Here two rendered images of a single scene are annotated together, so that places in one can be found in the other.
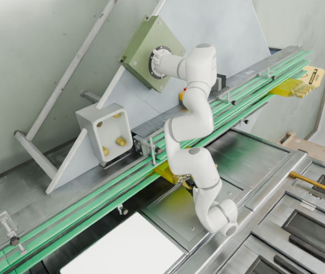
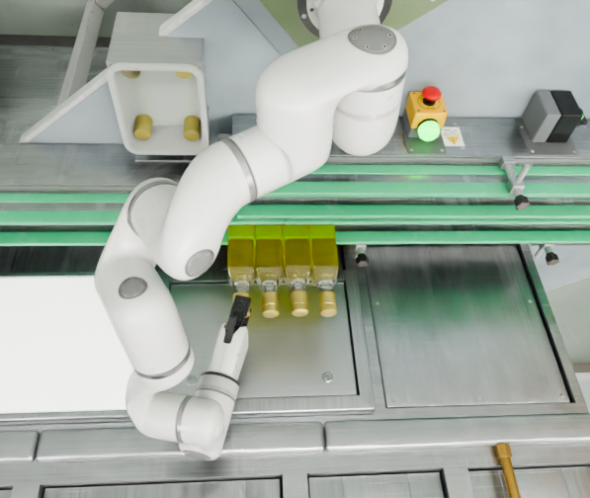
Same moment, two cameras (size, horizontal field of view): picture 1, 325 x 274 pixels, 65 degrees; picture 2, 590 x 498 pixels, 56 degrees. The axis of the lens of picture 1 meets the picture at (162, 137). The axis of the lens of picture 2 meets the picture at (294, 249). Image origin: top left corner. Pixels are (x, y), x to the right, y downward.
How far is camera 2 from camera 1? 64 cm
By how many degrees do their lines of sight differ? 30
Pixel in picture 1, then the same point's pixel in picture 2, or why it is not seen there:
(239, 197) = (332, 400)
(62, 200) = (19, 173)
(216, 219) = (155, 422)
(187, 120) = (153, 216)
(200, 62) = (278, 94)
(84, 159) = (105, 120)
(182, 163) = (101, 291)
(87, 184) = (81, 172)
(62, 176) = (50, 127)
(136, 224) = not seen: hidden behind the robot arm
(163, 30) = not seen: outside the picture
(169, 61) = (330, 16)
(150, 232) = not seen: hidden behind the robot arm
